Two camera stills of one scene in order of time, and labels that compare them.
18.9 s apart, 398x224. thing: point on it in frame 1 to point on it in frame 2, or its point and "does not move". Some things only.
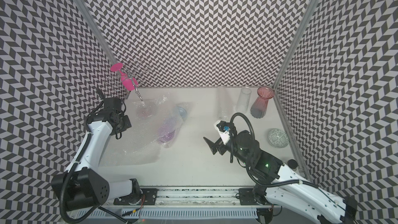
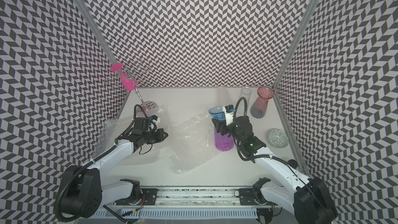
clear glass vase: x=242 y=103 does not move
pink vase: x=259 y=108 does not move
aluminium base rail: x=232 y=198 does not move
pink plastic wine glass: x=129 y=84 does not move
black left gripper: x=127 y=125 to x=160 y=131
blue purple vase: x=169 y=124 to x=225 y=142
